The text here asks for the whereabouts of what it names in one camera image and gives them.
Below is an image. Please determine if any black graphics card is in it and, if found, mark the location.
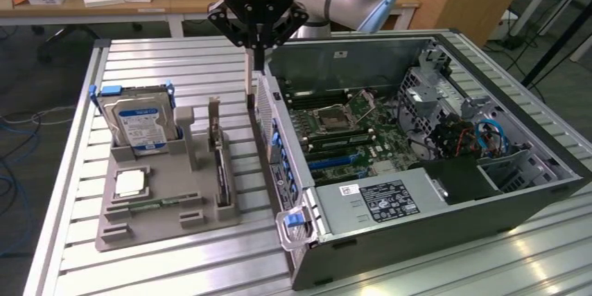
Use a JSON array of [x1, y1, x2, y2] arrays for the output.
[[207, 96, 232, 207]]

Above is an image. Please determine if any metal socket cover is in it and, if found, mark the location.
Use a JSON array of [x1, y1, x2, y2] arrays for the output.
[[347, 89, 376, 116]]

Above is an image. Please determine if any CPU socket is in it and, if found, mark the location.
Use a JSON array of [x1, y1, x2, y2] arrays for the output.
[[312, 104, 360, 134]]

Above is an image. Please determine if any wooden desk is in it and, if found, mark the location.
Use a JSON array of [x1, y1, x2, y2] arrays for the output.
[[0, 0, 422, 39]]

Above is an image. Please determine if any hard disk with blue caddy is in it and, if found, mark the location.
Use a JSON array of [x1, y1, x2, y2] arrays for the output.
[[87, 82, 180, 155]]

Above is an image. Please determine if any black office chair base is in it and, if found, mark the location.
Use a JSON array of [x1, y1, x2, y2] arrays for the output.
[[36, 25, 102, 63]]

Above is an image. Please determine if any metal drive cage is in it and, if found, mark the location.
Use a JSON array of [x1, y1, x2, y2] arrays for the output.
[[398, 49, 468, 137]]

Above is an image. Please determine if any green motherboard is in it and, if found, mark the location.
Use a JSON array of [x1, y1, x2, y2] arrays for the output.
[[280, 79, 434, 186]]

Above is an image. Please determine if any blue expansion slot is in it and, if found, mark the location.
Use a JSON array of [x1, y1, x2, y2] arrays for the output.
[[306, 155, 364, 169]]

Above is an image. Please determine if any grey printed parts rack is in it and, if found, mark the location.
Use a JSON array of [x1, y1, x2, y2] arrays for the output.
[[95, 105, 244, 252]]

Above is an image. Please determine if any silver CPU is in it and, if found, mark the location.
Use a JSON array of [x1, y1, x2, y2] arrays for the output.
[[114, 170, 148, 195]]

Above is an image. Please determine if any green loose RAM stick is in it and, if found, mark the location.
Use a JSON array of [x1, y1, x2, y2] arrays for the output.
[[128, 195, 186, 211]]

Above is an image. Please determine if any black slanted pole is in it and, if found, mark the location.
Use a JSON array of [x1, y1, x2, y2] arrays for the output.
[[522, 0, 592, 86]]

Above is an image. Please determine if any grey power supply unit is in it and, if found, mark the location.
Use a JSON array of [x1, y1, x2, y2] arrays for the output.
[[314, 167, 452, 236]]

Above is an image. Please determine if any metal disk bay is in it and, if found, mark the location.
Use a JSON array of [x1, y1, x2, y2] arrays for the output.
[[476, 148, 570, 195]]

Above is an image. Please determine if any open black PC case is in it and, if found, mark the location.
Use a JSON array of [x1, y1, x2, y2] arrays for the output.
[[243, 31, 592, 292]]

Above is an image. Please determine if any orange wire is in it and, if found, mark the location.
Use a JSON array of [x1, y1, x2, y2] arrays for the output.
[[455, 125, 476, 158]]

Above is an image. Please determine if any blue wire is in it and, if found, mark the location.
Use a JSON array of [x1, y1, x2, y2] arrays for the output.
[[476, 119, 510, 157]]

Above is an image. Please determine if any grey case handle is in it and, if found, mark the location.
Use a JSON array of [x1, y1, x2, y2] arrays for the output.
[[276, 204, 320, 252]]

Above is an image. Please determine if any white table frame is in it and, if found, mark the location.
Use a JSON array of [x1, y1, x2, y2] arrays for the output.
[[490, 0, 592, 63]]

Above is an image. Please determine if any blue floor cable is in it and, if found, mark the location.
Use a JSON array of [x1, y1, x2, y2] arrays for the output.
[[0, 115, 38, 259]]

